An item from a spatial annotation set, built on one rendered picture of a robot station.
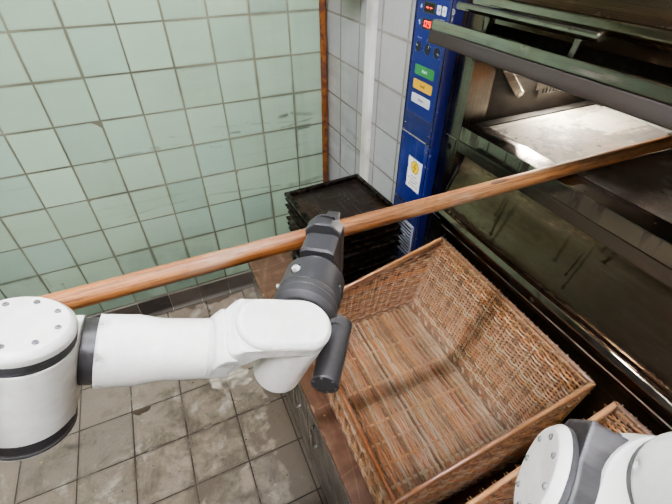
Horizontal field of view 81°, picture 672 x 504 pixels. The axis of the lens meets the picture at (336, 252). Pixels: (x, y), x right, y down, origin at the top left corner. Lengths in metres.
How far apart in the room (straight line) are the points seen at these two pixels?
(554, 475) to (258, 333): 0.28
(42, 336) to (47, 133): 1.46
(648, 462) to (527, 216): 0.78
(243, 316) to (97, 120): 1.42
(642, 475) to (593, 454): 0.03
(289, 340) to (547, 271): 0.71
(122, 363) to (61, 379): 0.05
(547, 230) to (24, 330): 0.93
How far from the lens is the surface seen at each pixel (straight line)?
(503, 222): 1.07
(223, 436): 1.81
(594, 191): 0.93
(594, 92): 0.70
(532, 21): 0.83
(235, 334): 0.43
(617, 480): 0.33
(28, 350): 0.39
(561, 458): 0.33
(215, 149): 1.84
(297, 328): 0.44
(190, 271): 0.61
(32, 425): 0.44
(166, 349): 0.44
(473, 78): 1.09
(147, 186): 1.89
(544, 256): 1.01
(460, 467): 0.91
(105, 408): 2.05
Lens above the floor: 1.58
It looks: 40 degrees down
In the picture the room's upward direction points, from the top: straight up
